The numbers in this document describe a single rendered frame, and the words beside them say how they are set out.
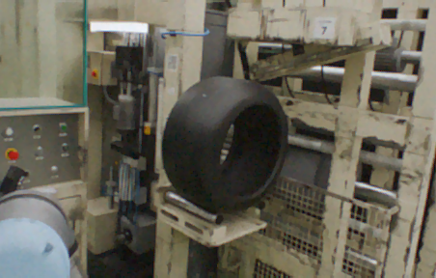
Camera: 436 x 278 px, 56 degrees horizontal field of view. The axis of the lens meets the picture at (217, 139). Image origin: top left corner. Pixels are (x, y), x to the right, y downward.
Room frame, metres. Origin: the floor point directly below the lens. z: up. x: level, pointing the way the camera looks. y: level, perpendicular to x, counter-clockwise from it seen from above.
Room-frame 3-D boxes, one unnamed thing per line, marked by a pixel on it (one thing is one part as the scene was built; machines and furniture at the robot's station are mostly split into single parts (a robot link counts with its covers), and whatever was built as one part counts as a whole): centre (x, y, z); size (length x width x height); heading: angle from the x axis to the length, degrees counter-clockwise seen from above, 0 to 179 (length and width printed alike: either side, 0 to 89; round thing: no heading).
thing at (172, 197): (1.70, 0.09, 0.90); 0.35 x 0.05 x 0.05; 46
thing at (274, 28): (1.93, -0.30, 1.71); 0.61 x 0.25 x 0.15; 46
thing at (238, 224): (1.81, 0.00, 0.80); 0.37 x 0.36 x 0.02; 136
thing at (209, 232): (1.71, 0.09, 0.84); 0.36 x 0.09 x 0.06; 46
